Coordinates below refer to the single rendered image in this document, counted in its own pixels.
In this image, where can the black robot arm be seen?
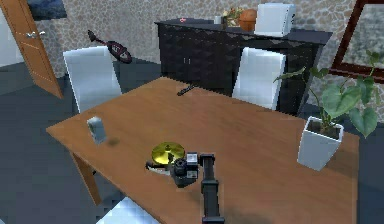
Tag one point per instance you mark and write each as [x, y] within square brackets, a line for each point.
[210, 190]

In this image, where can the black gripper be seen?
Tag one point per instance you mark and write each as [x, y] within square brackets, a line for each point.
[180, 170]

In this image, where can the small flower plant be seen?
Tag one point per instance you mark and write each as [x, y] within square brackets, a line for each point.
[231, 16]

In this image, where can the white box appliance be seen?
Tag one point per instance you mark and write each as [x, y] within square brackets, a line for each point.
[274, 19]

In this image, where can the white chair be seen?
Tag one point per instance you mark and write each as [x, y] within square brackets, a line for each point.
[91, 78]
[128, 213]
[258, 78]

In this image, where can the black remote control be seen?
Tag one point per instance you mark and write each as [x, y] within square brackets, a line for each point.
[186, 90]

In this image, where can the brown wooden door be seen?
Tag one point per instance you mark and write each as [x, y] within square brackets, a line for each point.
[30, 53]

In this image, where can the small pink object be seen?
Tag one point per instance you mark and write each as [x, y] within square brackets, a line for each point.
[182, 20]

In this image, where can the dark blue framed picture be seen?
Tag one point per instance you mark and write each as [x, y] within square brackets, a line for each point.
[46, 8]

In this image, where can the green plant in white pot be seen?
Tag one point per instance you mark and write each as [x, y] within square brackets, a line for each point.
[318, 148]

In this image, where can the brown framed window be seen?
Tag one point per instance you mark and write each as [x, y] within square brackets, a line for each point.
[346, 36]

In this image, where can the yellow round bowl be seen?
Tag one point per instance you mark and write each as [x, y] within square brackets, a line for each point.
[167, 153]

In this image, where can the brown wooden dining table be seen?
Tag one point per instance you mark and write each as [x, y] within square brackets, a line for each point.
[233, 140]

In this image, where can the black sideboard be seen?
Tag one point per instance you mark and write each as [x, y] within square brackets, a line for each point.
[206, 56]

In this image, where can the brown round pot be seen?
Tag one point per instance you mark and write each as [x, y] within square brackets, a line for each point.
[248, 19]

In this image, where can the grey cup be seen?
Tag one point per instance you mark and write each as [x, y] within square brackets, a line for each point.
[97, 129]

